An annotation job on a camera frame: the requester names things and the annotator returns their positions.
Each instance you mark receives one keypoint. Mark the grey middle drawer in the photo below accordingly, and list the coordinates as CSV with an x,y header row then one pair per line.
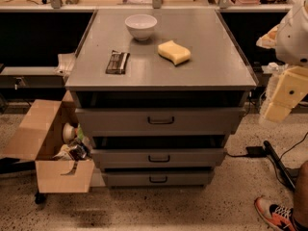
x,y
148,158

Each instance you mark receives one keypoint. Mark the grey top drawer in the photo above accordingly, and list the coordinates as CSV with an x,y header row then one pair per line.
x,y
159,121

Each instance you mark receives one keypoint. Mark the black bar on floor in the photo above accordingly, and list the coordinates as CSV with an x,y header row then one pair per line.
x,y
284,172

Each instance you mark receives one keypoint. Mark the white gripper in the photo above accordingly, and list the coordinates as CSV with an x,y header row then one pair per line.
x,y
293,38

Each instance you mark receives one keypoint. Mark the white ceramic bowl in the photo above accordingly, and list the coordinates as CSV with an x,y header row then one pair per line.
x,y
140,26

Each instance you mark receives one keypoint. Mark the black caster wheel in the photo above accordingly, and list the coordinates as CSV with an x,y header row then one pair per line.
x,y
40,198

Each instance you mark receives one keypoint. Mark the black power adapter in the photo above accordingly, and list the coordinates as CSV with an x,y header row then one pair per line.
x,y
256,152

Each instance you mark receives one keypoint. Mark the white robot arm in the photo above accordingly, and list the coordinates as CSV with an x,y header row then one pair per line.
x,y
290,41

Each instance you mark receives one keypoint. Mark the grey bottom drawer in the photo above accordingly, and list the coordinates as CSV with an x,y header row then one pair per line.
x,y
157,178

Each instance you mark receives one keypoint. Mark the grey drawer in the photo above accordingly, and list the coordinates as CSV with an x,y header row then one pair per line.
x,y
159,121
157,178
148,158

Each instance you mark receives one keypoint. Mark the yellow sponge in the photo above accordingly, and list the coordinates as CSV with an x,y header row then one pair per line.
x,y
174,52

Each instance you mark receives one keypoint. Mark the orange white sneaker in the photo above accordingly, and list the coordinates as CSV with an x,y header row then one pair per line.
x,y
278,217

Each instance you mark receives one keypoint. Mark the cardboard box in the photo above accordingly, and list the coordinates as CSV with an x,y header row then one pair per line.
x,y
39,137

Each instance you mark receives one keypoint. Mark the white round object in box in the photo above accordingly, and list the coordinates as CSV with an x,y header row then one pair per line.
x,y
68,133

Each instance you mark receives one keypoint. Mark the person's bare leg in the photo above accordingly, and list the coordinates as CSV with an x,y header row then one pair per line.
x,y
300,213

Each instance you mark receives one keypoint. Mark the grey drawer cabinet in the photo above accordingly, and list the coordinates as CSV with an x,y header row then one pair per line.
x,y
216,75

